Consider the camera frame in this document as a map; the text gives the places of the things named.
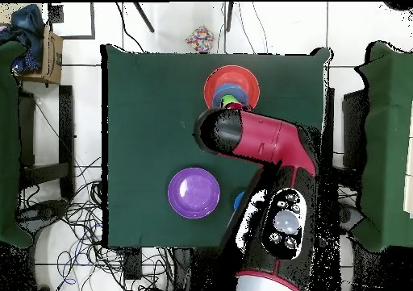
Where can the green plastic cup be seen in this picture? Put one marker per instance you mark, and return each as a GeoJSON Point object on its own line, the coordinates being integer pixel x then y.
{"type": "Point", "coordinates": [227, 99]}

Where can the small light blue bowl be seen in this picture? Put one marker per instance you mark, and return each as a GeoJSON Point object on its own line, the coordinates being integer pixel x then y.
{"type": "Point", "coordinates": [235, 89]}

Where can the wide orange-red bowl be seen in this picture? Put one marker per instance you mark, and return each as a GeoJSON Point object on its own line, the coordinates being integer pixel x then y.
{"type": "Point", "coordinates": [226, 75]}

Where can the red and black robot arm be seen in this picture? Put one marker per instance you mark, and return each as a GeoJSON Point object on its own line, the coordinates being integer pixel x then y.
{"type": "Point", "coordinates": [264, 136]}

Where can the purple plastic bowl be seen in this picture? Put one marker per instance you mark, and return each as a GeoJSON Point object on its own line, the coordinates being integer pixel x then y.
{"type": "Point", "coordinates": [193, 192]}

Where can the small dark blue bowl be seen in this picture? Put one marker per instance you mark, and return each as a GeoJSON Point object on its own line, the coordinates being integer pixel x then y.
{"type": "Point", "coordinates": [238, 200]}

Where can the dark green tablecloth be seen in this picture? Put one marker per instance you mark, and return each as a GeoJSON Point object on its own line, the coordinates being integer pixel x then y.
{"type": "Point", "coordinates": [145, 110]}

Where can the black tripod leg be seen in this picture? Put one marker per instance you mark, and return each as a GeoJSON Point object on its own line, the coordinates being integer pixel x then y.
{"type": "Point", "coordinates": [229, 17]}
{"type": "Point", "coordinates": [144, 17]}

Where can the cardboard box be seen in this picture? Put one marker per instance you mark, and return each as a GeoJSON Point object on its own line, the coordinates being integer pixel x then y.
{"type": "Point", "coordinates": [51, 62]}

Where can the green cloth covered table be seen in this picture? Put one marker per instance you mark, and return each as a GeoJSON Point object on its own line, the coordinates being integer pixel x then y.
{"type": "Point", "coordinates": [9, 142]}
{"type": "Point", "coordinates": [387, 142]}

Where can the blue cloth bundle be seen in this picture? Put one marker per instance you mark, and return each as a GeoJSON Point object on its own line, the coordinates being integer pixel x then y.
{"type": "Point", "coordinates": [27, 23]}

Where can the black stool frame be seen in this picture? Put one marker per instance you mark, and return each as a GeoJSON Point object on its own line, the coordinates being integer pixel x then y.
{"type": "Point", "coordinates": [353, 126]}
{"type": "Point", "coordinates": [66, 162]}

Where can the black pedestal foot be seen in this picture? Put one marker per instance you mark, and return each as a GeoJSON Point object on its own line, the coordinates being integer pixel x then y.
{"type": "Point", "coordinates": [351, 217]}
{"type": "Point", "coordinates": [45, 210]}

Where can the black rectangular frame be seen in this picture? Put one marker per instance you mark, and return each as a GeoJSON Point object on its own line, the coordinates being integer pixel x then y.
{"type": "Point", "coordinates": [93, 20]}

